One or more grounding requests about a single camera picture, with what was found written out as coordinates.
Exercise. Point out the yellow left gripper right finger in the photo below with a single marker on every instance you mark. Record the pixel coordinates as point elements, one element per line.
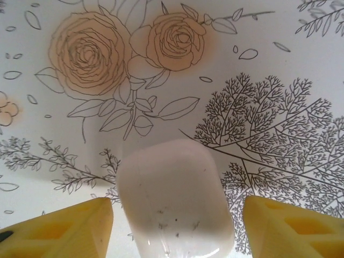
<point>295,233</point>

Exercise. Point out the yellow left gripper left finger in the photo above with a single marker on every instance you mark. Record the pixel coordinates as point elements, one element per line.
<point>53,236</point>

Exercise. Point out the white earbud charging case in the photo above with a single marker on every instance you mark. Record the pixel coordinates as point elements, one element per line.
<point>172,193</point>

